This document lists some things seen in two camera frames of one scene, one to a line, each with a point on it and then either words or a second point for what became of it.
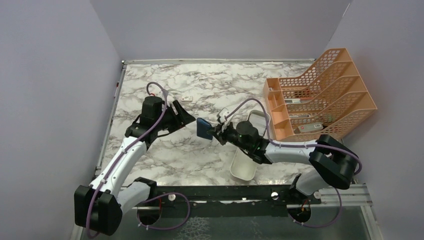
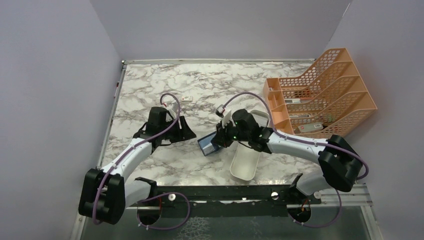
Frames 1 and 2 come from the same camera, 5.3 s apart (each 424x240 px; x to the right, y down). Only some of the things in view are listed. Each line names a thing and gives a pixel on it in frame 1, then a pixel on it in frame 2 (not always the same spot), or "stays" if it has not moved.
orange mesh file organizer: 327,101 stays
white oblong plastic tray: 242,166 stays
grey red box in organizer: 310,127 stays
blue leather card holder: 202,127 to 206,144
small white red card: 186,98 stays
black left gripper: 181,119 to 185,133
